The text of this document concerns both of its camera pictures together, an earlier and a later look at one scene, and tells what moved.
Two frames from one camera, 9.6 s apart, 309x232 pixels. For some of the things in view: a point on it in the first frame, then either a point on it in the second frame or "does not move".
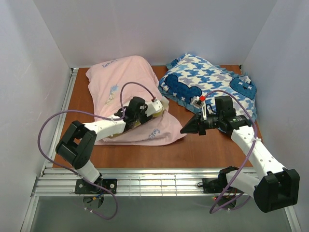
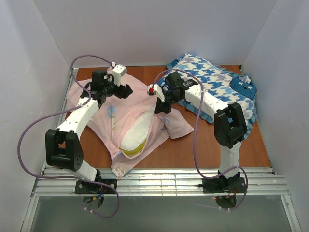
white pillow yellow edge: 122,113 -> 134,140
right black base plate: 217,185 does not move
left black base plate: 82,187 does not move
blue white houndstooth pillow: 188,76 does not move
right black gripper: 201,124 -> 167,100
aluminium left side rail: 73,72 does not move
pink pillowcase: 112,83 -> 113,117
